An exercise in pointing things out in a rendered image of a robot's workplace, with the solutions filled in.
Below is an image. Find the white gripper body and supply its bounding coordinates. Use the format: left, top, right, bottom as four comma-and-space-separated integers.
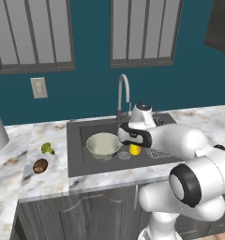
117, 122, 154, 149

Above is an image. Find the pale green bowl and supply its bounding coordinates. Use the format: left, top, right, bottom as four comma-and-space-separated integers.
85, 132, 123, 162

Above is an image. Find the dark grey sink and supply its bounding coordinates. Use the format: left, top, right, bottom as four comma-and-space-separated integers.
66, 112, 185, 178

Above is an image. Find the green broccoli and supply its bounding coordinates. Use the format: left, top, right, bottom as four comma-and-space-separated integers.
40, 142, 56, 157

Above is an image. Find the brown potato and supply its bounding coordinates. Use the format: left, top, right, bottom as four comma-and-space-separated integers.
32, 157, 50, 174

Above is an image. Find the silver curved tap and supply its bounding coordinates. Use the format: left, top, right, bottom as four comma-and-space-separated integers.
115, 73, 133, 123

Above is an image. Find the dark grey cupboard door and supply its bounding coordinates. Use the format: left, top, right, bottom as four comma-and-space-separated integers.
16, 198, 63, 240
174, 209, 225, 238
58, 185, 139, 240

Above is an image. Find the grey framed window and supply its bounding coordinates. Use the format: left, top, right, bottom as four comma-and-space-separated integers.
0, 0, 76, 75
109, 0, 185, 69

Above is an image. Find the silver cupboard door handle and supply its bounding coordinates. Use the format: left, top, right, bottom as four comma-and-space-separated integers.
133, 184, 140, 211

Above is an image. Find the dark wall cupboard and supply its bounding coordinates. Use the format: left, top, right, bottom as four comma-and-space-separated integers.
203, 0, 225, 56

